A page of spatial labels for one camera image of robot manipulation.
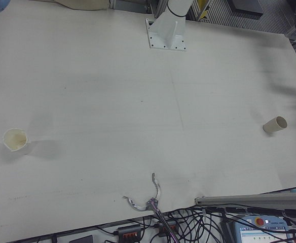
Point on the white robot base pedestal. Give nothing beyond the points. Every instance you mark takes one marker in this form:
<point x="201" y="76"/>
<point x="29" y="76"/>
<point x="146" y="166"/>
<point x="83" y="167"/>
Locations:
<point x="168" y="30"/>

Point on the teach pendant with red button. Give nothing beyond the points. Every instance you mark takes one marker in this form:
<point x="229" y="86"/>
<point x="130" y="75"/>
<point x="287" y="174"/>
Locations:
<point x="262" y="227"/>

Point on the wide stained paper cup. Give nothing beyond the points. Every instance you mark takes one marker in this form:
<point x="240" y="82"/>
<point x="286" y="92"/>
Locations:
<point x="15" y="140"/>

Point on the black box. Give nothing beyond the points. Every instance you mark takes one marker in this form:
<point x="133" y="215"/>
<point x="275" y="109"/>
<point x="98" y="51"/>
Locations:
<point x="246" y="6"/>

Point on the aluminium profile rail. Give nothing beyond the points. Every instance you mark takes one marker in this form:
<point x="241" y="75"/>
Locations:
<point x="239" y="198"/>

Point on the narrow beige paper cup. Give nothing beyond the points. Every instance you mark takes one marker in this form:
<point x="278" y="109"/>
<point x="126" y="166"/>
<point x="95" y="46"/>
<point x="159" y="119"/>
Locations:
<point x="274" y="125"/>

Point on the flat black device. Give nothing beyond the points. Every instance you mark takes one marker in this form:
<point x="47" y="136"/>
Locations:
<point x="82" y="239"/>

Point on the black power strip orange switches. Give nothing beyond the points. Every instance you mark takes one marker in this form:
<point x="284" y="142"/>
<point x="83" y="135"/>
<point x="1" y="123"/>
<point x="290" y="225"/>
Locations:
<point x="129" y="231"/>
<point x="168" y="225"/>

